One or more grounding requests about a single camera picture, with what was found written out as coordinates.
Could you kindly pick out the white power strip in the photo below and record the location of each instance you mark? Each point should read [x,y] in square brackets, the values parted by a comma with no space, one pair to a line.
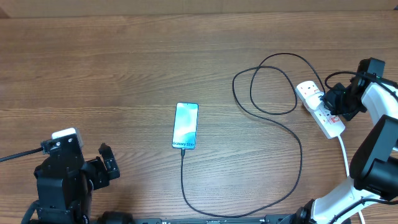
[331,125]

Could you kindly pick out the Samsung Galaxy smartphone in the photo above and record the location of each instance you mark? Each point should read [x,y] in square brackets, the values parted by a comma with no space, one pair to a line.
[185,126]

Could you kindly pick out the white charger plug adapter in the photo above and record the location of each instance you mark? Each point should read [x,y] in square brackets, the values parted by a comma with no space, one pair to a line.
[313,102]

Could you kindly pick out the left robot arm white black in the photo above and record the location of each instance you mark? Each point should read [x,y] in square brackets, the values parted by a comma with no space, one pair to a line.
[65,183]

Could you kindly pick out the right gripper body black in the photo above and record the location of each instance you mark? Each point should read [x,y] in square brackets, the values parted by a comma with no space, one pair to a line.
[342,102]

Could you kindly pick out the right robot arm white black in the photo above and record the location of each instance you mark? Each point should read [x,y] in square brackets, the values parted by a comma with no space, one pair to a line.
[372,174]

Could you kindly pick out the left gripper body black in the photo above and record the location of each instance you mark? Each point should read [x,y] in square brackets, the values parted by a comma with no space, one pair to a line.
[97,173]

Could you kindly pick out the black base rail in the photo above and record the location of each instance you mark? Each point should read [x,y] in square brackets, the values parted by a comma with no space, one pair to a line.
[217,220]

